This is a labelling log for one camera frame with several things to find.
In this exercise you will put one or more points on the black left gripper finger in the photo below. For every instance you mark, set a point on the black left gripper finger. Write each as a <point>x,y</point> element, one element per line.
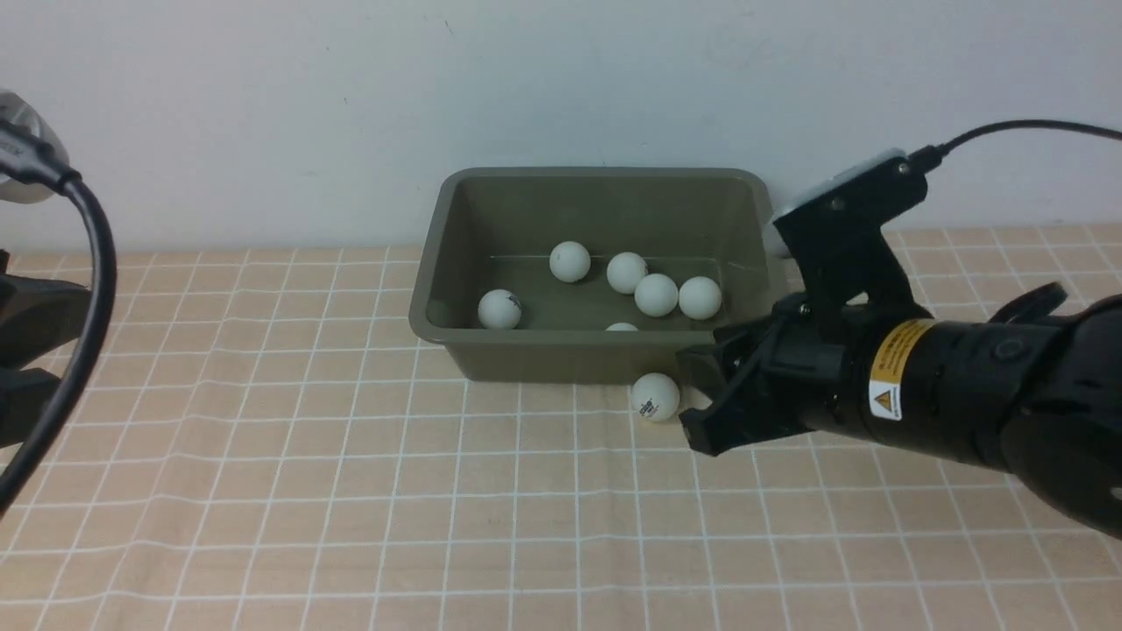
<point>24,395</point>
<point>37,316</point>

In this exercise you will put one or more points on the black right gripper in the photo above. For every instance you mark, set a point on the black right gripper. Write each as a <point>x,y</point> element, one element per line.
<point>800,383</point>

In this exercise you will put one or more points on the white ball marked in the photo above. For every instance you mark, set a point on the white ball marked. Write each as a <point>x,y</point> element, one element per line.
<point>700,298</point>

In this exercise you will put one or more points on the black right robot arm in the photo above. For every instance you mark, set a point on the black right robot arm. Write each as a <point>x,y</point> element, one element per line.
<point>1028,393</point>

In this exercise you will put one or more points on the white ball with logo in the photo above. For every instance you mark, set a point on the white ball with logo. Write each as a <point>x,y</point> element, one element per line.
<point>655,397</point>

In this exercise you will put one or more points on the olive green plastic bin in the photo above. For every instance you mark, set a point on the olive green plastic bin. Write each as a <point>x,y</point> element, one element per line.
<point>494,227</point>

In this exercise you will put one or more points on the peach checkered tablecloth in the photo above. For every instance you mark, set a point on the peach checkered tablecloth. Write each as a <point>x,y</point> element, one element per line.
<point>266,446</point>

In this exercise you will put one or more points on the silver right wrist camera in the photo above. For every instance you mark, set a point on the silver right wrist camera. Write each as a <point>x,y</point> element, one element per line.
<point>834,233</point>

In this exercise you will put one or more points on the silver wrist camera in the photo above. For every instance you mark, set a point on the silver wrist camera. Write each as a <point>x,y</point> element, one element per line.
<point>834,233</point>
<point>33,156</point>

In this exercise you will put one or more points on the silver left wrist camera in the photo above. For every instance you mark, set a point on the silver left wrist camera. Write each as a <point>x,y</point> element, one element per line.
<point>33,156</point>

